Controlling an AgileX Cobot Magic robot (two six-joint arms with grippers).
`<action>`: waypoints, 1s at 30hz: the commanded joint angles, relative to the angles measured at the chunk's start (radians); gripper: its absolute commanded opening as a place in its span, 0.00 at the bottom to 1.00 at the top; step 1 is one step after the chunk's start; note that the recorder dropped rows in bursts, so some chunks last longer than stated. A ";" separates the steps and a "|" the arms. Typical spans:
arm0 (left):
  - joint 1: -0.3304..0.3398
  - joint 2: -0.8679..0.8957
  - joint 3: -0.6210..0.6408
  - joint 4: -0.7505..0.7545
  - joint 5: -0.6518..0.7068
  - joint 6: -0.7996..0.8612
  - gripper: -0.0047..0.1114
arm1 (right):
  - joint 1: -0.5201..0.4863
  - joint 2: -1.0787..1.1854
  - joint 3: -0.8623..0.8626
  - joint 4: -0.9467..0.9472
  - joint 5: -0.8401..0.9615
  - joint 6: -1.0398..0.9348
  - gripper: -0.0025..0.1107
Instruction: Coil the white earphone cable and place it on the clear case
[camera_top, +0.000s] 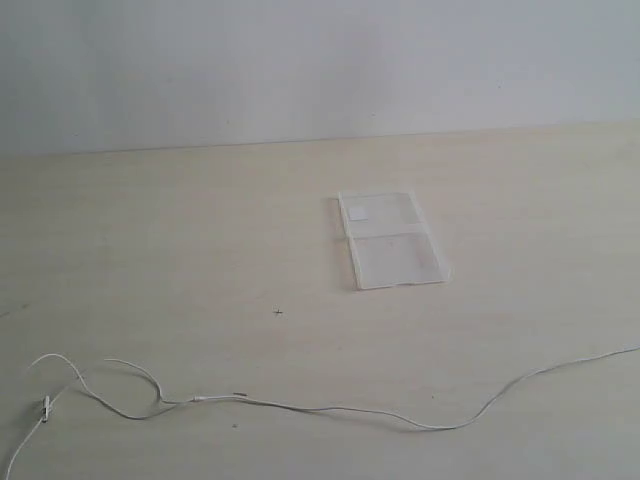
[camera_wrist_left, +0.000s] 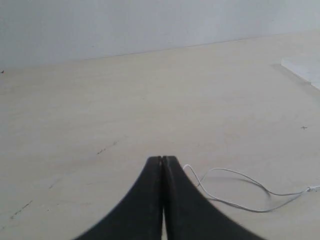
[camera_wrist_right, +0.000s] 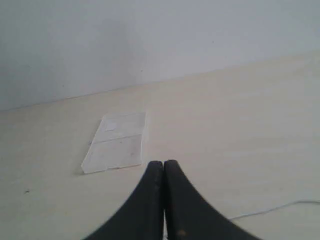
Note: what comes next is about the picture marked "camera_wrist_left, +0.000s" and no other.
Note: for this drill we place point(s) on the clear plastic storage case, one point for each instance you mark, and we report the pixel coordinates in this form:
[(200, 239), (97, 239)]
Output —
[(305, 67)]

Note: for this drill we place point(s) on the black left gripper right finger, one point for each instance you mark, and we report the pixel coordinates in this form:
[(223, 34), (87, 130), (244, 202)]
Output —
[(189, 215)]

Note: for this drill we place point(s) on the white wired earphones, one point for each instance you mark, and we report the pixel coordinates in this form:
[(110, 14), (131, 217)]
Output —
[(211, 197)]

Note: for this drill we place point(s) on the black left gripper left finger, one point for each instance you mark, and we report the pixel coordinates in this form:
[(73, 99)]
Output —
[(139, 215)]

